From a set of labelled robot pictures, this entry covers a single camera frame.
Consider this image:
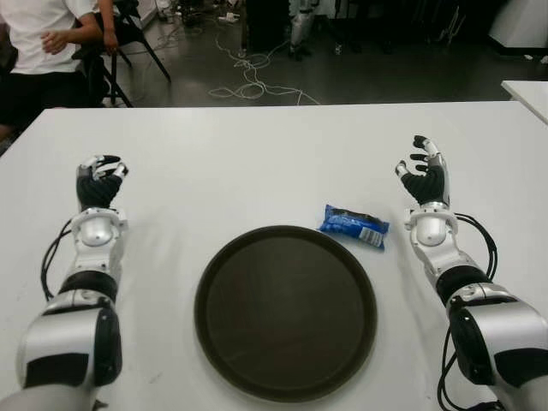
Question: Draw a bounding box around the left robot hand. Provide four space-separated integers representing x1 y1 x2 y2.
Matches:
75 153 130 211

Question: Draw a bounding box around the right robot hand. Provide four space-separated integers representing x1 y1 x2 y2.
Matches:
393 134 451 207

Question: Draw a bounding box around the blue Oreo cookie pack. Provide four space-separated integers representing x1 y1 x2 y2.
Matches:
317 204 391 252

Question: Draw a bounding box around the black chair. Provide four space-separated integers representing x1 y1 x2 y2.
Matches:
70 0 172 108

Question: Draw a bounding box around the white side table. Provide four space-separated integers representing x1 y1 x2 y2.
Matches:
500 79 548 129

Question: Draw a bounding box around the folded metal stand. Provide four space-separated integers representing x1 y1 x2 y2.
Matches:
438 3 468 44

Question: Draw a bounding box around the seated person in white shirt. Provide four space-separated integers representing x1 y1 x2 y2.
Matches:
0 0 129 139

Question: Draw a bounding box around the white cabinet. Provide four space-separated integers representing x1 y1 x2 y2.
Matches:
487 0 548 57

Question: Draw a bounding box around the round dark brown tray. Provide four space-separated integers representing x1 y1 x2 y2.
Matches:
194 224 378 403

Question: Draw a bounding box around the black cabinet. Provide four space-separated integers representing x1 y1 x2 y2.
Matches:
246 0 295 52

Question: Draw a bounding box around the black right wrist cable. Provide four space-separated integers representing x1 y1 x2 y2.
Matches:
454 211 500 283

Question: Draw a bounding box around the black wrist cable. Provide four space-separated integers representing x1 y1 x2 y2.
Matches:
40 217 76 301
454 211 500 283

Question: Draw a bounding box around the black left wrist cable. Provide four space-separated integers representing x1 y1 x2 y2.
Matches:
40 217 76 301

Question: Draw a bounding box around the black right elbow cable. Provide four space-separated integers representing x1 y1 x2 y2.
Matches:
436 329 457 408

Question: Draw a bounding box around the white floor cable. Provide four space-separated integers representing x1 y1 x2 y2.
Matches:
208 25 322 106

